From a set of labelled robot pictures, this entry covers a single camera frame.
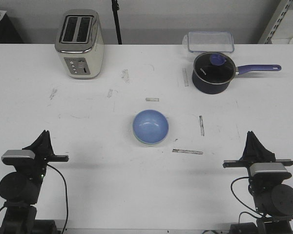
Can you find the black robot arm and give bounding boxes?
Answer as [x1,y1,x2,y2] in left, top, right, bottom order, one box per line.
[223,131,293,234]
[0,130,69,234]

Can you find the cream and chrome toaster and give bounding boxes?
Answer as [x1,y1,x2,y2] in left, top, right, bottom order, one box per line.
[55,9,105,79]

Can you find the black tripod pole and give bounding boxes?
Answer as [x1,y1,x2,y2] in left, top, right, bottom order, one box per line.
[111,0,123,45]

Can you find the blue bowl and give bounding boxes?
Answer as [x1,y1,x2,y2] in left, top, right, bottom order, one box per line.
[132,109,169,135]

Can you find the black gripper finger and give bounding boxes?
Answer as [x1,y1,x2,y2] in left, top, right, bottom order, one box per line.
[241,131,253,161]
[251,131,275,161]
[23,130,47,154]
[45,130,55,156]

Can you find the dark blue saucepan with handle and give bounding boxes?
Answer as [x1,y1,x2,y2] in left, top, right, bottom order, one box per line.
[192,63,281,95]

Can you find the clear plastic food container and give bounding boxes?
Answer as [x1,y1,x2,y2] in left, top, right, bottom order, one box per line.
[182,31,234,53]

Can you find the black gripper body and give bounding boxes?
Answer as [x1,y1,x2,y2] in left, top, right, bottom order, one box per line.
[223,159,293,168]
[14,155,69,180]

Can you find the glass pot lid blue knob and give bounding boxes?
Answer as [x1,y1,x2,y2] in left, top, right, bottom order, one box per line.
[194,52,236,84]

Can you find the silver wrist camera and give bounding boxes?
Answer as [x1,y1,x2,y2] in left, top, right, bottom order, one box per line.
[249,163,292,180]
[1,150,35,166]

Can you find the grey metal shelf upright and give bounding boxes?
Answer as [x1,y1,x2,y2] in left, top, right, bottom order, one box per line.
[258,0,293,44]

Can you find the green bowl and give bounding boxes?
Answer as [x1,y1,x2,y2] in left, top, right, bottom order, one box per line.
[133,133,167,146]

